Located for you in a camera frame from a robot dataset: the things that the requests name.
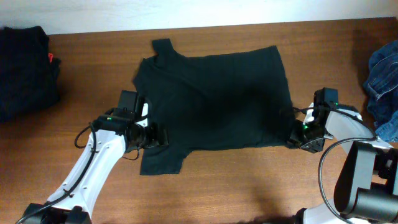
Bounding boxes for dark green t-shirt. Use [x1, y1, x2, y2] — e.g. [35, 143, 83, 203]
[133, 39, 295, 175]

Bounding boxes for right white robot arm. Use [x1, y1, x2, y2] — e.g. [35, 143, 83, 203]
[290, 101, 397, 223]

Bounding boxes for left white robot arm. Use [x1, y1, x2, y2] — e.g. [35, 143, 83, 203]
[18, 98, 169, 223]

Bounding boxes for blue denim jeans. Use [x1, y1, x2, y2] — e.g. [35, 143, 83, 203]
[363, 40, 397, 142]

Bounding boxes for black folded garment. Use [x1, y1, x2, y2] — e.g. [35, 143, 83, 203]
[1, 26, 61, 122]

